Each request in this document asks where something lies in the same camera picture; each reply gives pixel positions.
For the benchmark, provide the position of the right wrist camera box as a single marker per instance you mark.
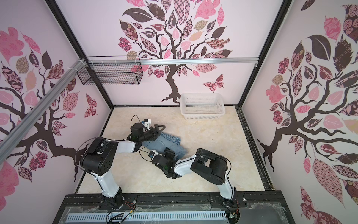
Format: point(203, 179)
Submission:
point(152, 154)

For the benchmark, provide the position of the white plastic mesh basket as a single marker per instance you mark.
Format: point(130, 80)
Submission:
point(202, 106)

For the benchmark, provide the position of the aluminium rail left wall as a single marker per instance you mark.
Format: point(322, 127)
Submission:
point(13, 139)

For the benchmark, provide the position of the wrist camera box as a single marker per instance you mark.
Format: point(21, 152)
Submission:
point(152, 154)
point(146, 123)

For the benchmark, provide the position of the white slotted cable duct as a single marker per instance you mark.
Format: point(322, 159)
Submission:
point(143, 217)

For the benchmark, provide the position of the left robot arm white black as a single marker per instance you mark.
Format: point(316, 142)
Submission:
point(98, 158)

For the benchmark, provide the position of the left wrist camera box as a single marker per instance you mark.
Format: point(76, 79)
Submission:
point(146, 123)

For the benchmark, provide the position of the aluminium rail wall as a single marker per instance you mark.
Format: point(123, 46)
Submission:
point(181, 61)
point(13, 139)

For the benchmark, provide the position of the black wire basket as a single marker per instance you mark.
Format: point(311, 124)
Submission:
point(112, 72)

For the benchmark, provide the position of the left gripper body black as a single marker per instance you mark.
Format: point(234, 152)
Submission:
point(149, 136)

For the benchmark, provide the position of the aluminium rail back wall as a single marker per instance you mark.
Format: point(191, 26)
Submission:
point(181, 61)

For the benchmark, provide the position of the blue denim long pants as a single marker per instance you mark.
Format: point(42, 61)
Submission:
point(169, 141)

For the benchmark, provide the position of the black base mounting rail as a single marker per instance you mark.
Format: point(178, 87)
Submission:
point(242, 199)

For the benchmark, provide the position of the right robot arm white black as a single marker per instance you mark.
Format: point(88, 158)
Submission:
point(212, 167)

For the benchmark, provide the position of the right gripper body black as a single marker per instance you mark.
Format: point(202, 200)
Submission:
point(167, 155)

